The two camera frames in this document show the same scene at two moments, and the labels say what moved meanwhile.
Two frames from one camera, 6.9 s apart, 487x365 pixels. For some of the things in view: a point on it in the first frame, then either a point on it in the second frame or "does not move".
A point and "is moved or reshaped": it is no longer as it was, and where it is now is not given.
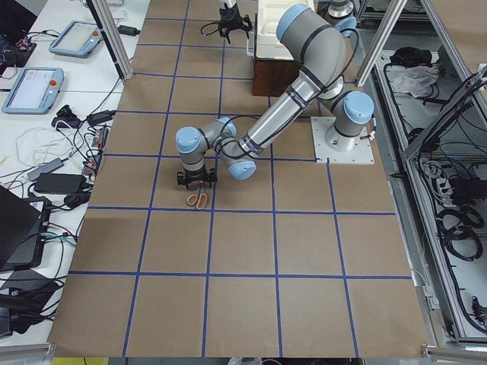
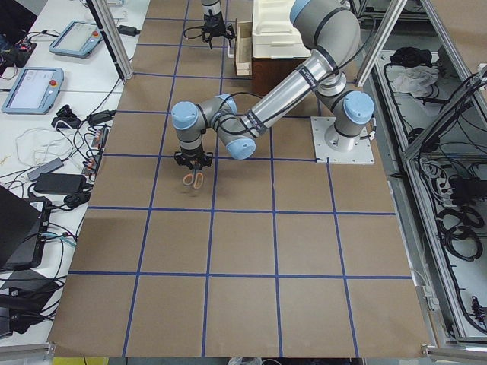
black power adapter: x=128 y=30 does not move
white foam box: x=268 y=13 does not move
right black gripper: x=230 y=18 → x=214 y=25
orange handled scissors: x=198 y=200 is moved or reshaped
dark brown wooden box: x=271 y=77 does not move
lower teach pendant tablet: x=78 y=39 does not move
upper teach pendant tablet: x=35 y=91 does not move
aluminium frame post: x=106 y=21 does not move
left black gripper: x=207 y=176 → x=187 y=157
